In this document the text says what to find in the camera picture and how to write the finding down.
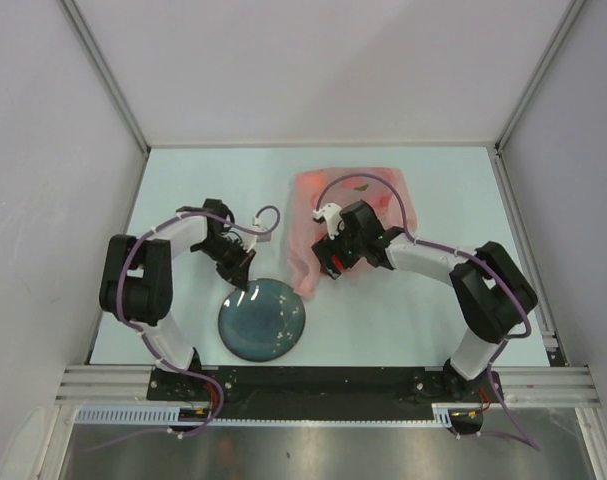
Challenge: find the right aluminium frame post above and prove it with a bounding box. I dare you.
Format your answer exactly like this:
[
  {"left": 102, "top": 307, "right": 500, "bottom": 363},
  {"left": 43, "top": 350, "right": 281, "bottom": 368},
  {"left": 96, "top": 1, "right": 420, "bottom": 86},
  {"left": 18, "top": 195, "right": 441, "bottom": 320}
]
[{"left": 493, "top": 0, "right": 587, "bottom": 151}]

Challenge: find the aluminium front rail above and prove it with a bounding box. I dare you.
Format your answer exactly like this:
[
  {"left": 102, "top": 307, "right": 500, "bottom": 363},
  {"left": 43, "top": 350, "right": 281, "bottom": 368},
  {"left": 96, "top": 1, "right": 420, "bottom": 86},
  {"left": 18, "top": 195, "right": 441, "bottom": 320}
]
[{"left": 56, "top": 365, "right": 601, "bottom": 408}]

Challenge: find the dark blue ceramic plate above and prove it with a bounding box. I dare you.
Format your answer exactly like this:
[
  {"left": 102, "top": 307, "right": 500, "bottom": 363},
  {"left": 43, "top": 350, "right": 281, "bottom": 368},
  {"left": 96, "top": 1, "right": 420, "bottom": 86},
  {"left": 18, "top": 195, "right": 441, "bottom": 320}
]
[{"left": 218, "top": 278, "right": 306, "bottom": 363}]

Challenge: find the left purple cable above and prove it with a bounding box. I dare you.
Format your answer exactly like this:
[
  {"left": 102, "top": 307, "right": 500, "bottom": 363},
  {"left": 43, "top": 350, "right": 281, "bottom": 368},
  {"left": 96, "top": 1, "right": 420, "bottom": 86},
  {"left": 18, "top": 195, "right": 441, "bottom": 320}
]
[{"left": 113, "top": 204, "right": 283, "bottom": 444}]

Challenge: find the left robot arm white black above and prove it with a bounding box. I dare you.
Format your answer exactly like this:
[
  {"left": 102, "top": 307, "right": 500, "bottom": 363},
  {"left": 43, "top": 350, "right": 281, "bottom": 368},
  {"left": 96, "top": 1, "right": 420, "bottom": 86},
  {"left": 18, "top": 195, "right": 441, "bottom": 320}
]
[{"left": 99, "top": 199, "right": 258, "bottom": 400}]

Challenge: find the white slotted cable duct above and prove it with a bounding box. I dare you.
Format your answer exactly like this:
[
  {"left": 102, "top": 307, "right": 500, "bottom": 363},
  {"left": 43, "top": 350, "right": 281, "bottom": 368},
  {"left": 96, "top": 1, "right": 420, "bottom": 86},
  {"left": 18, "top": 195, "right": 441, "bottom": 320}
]
[{"left": 75, "top": 405, "right": 451, "bottom": 428}]

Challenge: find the pink plastic bag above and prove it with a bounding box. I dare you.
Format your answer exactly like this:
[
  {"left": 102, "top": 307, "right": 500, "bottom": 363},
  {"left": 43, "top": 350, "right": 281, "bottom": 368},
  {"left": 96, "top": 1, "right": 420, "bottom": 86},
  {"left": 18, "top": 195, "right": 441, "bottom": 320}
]
[{"left": 287, "top": 167, "right": 417, "bottom": 300}]

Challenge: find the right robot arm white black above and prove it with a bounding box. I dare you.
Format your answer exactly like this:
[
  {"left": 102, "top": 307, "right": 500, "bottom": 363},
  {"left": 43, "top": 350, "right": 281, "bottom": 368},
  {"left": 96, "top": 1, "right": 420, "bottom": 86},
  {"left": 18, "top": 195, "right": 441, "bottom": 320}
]
[{"left": 312, "top": 200, "right": 538, "bottom": 401}]

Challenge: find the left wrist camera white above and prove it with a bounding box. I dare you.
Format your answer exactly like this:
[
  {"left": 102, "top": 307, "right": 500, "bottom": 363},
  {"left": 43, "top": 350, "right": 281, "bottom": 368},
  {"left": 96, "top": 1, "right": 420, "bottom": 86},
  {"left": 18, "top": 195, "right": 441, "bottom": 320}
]
[{"left": 241, "top": 216, "right": 272, "bottom": 251}]

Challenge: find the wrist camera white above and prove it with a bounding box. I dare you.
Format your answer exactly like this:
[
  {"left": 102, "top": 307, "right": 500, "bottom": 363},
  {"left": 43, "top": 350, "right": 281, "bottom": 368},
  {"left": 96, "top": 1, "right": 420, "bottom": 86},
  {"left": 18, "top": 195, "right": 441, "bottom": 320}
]
[
  {"left": 241, "top": 216, "right": 272, "bottom": 251},
  {"left": 312, "top": 203, "right": 342, "bottom": 239}
]

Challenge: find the red fake apple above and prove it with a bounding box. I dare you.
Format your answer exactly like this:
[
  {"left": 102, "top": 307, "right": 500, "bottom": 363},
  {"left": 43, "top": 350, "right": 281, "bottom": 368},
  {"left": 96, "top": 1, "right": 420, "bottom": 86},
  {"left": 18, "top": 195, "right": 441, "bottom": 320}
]
[{"left": 331, "top": 255, "right": 344, "bottom": 272}]

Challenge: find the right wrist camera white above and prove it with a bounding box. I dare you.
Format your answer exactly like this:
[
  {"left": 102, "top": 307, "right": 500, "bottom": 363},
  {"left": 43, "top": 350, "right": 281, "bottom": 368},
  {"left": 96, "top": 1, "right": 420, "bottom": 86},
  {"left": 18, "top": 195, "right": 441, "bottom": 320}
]
[{"left": 312, "top": 203, "right": 342, "bottom": 239}]

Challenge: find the aluminium frame post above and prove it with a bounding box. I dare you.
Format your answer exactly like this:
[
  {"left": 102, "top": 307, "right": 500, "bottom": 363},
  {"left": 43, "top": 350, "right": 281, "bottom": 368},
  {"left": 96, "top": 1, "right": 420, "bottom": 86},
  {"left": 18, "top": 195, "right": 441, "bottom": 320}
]
[
  {"left": 57, "top": 0, "right": 150, "bottom": 154},
  {"left": 493, "top": 0, "right": 587, "bottom": 151}
]

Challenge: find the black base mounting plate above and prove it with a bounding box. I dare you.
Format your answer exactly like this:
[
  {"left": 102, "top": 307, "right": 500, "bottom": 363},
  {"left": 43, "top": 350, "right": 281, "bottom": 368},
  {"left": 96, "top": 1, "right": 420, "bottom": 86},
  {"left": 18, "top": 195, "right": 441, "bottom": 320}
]
[{"left": 147, "top": 365, "right": 505, "bottom": 421}]

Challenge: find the left aluminium frame post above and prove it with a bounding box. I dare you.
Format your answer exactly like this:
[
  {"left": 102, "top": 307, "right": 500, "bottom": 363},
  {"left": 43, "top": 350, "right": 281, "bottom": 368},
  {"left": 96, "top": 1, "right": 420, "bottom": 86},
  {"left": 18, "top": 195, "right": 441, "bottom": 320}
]
[{"left": 57, "top": 0, "right": 150, "bottom": 154}]

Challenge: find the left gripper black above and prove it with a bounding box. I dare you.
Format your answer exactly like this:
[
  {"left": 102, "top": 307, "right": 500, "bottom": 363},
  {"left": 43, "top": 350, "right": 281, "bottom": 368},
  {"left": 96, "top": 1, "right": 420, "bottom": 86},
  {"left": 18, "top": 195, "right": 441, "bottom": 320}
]
[{"left": 194, "top": 237, "right": 256, "bottom": 292}]

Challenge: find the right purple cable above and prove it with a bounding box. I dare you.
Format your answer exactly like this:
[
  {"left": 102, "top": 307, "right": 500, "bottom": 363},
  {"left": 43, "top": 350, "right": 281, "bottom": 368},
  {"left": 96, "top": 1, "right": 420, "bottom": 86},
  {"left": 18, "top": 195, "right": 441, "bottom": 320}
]
[{"left": 313, "top": 173, "right": 540, "bottom": 451}]

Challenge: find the purple cable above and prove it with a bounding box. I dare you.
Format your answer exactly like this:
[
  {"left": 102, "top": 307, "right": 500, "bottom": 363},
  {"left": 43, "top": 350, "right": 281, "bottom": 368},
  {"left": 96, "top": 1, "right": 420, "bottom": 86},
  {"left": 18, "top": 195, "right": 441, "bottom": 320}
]
[
  {"left": 313, "top": 173, "right": 540, "bottom": 451},
  {"left": 113, "top": 204, "right": 283, "bottom": 444}
]

